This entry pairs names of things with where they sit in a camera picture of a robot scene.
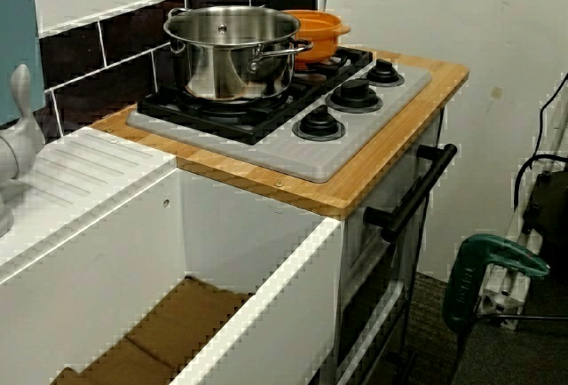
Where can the orange plastic pot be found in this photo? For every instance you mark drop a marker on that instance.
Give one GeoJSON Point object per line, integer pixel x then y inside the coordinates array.
{"type": "Point", "coordinates": [321, 34]}

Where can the grey stove plate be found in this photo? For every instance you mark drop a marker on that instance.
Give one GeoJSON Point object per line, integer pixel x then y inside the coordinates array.
{"type": "Point", "coordinates": [310, 159]}

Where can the black stove knob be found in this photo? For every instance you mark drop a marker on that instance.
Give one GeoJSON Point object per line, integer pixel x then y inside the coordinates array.
{"type": "Point", "coordinates": [353, 94]}
{"type": "Point", "coordinates": [385, 72]}
{"type": "Point", "coordinates": [317, 123]}

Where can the black stove grate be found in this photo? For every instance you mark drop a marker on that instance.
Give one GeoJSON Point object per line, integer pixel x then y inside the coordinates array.
{"type": "Point", "coordinates": [213, 121]}

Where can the stainless steel pot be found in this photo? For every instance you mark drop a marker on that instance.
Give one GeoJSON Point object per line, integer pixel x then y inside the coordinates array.
{"type": "Point", "coordinates": [231, 61]}

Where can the wooden countertop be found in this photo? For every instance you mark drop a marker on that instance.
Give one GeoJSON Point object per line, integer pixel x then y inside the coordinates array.
{"type": "Point", "coordinates": [399, 145]}

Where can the white oven front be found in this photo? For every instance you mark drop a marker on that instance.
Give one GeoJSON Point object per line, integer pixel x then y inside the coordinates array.
{"type": "Point", "coordinates": [368, 261]}

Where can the brown cardboard sheet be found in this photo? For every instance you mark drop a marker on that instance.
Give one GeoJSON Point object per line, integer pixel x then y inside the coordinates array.
{"type": "Point", "coordinates": [186, 323]}

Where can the white sink basin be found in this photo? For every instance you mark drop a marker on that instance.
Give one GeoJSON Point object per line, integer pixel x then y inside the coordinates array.
{"type": "Point", "coordinates": [89, 247]}

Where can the white pole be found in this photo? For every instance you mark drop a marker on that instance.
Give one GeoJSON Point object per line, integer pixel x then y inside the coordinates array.
{"type": "Point", "coordinates": [526, 234]}

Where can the grey faucet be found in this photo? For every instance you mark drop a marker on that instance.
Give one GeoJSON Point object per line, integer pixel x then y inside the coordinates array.
{"type": "Point", "coordinates": [22, 136]}

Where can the black box device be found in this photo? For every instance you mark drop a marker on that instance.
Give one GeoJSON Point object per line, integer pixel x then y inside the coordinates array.
{"type": "Point", "coordinates": [550, 207]}

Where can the teal cabinet box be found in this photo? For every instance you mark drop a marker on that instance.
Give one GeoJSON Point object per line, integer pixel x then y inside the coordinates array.
{"type": "Point", "coordinates": [18, 25]}

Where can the aluminium bracket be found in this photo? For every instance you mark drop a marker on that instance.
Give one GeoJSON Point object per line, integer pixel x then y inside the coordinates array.
{"type": "Point", "coordinates": [506, 303]}

